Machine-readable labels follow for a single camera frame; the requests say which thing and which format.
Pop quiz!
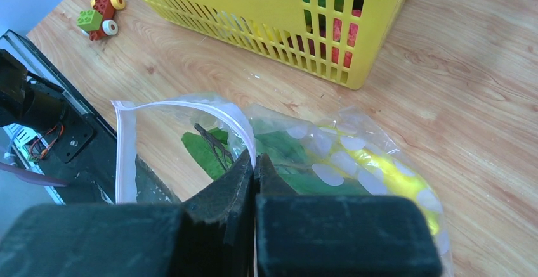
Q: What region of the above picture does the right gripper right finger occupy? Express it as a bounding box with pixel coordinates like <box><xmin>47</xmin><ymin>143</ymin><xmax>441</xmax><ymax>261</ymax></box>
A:
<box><xmin>254</xmin><ymin>154</ymin><xmax>442</xmax><ymax>276</ymax></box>

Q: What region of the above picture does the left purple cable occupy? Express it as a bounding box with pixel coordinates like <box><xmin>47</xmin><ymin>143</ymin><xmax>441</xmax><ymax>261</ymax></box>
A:
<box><xmin>0</xmin><ymin>162</ymin><xmax>70</xmax><ymax>188</ymax></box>

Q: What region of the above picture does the yellow banana bunch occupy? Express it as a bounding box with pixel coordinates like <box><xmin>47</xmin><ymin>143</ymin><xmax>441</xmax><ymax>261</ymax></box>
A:
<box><xmin>320</xmin><ymin>127</ymin><xmax>443</xmax><ymax>236</ymax></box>

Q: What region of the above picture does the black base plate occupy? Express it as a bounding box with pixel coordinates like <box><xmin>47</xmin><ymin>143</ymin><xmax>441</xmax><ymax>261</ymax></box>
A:
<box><xmin>0</xmin><ymin>29</ymin><xmax>181</xmax><ymax>205</ymax></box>

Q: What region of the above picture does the colourful toy block car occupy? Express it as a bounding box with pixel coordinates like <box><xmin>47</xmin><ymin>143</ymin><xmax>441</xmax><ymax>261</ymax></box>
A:
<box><xmin>76</xmin><ymin>0</ymin><xmax>126</xmax><ymax>41</ymax></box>

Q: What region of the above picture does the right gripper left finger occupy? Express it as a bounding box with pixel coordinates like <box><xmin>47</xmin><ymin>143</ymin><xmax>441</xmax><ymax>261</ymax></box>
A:
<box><xmin>1</xmin><ymin>151</ymin><xmax>254</xmax><ymax>276</ymax></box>

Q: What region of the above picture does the green leafy vegetable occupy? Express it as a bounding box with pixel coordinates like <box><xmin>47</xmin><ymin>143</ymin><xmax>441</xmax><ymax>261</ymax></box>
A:
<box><xmin>181</xmin><ymin>127</ymin><xmax>369</xmax><ymax>195</ymax></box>

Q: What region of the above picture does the clear zip top bag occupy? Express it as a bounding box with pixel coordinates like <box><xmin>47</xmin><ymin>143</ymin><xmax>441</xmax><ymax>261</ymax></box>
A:
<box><xmin>113</xmin><ymin>94</ymin><xmax>454</xmax><ymax>276</ymax></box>

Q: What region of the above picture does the red strawberry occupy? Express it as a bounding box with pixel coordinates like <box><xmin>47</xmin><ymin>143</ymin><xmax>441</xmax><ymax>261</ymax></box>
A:
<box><xmin>324</xmin><ymin>8</ymin><xmax>363</xmax><ymax>69</ymax></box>

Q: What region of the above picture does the yellow plastic basket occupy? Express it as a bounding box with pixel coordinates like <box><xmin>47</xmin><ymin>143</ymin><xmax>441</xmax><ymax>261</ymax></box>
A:
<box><xmin>144</xmin><ymin>0</ymin><xmax>405</xmax><ymax>90</ymax></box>

